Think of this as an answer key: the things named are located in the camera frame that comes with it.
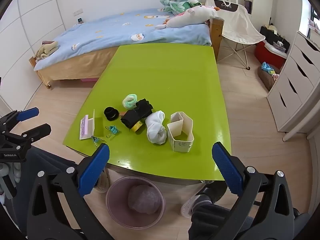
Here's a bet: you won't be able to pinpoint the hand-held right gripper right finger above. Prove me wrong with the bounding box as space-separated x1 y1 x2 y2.
211 142 295 240

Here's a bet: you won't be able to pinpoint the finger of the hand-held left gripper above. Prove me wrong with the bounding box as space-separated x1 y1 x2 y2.
10 123 52 147
0 107 40 130

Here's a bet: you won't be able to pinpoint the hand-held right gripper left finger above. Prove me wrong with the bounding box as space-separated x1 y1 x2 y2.
26 142 110 240

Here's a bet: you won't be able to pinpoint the teal binder clip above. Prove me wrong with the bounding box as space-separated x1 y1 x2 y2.
90 135 107 148
105 126 120 138

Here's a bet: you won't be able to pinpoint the pink white card pack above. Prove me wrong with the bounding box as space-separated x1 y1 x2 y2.
79 109 96 140

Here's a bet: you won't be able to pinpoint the pink trash bin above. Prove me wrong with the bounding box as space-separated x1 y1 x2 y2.
105 176 166 229

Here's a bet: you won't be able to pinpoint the black sock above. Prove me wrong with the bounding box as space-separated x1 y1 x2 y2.
120 110 140 130
135 99 153 119

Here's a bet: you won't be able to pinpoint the white socks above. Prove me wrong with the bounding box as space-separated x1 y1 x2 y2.
145 110 167 145

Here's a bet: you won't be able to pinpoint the person's left hand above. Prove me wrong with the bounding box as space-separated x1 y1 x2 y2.
11 162 23 183

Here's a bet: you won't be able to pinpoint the person's left slipper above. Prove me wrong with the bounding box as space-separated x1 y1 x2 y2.
96 170 109 193

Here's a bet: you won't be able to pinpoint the person's slipper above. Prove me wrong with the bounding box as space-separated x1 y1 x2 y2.
96 170 109 193
180 194 200 218

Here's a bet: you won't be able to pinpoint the person's right slipper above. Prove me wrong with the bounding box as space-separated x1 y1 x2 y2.
180 194 200 218

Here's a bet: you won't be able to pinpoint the yellow tape roll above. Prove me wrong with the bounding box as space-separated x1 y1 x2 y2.
132 120 144 133

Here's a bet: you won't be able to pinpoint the beige folded cloth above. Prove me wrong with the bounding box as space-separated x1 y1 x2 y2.
35 41 59 60

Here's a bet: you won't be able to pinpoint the wooden bed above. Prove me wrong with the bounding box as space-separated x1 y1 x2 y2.
29 7 223 89

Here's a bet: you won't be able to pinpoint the brown pet bed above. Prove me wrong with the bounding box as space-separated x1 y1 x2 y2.
257 65 282 92

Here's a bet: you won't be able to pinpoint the white drawer chest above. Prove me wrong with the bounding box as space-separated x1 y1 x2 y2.
267 31 320 142

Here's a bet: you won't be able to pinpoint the blue soft toy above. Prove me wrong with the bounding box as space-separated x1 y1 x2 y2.
261 62 275 74

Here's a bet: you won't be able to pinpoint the green table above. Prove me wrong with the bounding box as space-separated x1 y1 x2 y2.
62 42 232 182

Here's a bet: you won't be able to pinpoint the blue printed blanket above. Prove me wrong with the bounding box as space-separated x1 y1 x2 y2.
34 8 212 71

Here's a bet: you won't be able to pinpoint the red storage box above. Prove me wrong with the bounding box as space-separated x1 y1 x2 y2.
255 40 288 69

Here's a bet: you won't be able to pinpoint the black bag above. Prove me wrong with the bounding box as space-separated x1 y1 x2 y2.
259 26 290 53

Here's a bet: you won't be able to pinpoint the cream folding chair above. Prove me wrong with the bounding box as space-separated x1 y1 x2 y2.
205 0 266 70

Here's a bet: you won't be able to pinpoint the white unicorn plush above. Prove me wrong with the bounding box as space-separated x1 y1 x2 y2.
155 5 220 30

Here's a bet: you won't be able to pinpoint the green plush toys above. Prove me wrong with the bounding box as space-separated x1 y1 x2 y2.
160 0 204 15

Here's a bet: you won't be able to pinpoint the black hair ties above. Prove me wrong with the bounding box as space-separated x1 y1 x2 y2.
104 107 120 121

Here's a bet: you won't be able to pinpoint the green hair ties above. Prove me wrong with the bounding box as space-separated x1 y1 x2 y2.
122 94 138 110

